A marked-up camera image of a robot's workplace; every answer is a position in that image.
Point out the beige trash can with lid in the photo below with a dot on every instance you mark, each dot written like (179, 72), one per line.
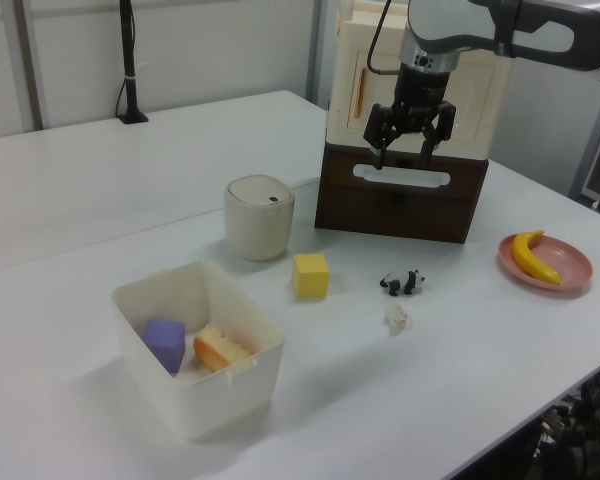
(257, 225)

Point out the cream toy cabinet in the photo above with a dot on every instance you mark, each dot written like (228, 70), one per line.
(475, 110)

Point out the orange sponge block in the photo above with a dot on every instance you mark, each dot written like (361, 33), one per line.
(217, 352)

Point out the black mesh chair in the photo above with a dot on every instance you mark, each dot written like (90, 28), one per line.
(590, 430)

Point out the black pole stand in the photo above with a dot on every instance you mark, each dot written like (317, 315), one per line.
(129, 75)

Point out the yellow cube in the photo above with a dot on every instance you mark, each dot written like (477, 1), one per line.
(310, 277)

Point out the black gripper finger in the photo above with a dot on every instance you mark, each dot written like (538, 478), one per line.
(442, 127)
(380, 130)

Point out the purple cube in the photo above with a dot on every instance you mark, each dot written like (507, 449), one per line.
(165, 345)

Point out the white plastic storage bin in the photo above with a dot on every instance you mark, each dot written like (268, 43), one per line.
(220, 400)

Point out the pink plate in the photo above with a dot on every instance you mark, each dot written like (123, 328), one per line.
(572, 262)

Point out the panda toy figure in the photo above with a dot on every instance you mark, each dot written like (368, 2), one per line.
(405, 282)

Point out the yellow banana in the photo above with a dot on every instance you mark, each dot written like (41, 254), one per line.
(527, 257)

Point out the dark brown wooden drawer box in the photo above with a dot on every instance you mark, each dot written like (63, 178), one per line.
(395, 210)

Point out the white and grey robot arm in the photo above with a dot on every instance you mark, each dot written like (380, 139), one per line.
(540, 30)

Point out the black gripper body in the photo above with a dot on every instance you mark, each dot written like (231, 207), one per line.
(422, 97)

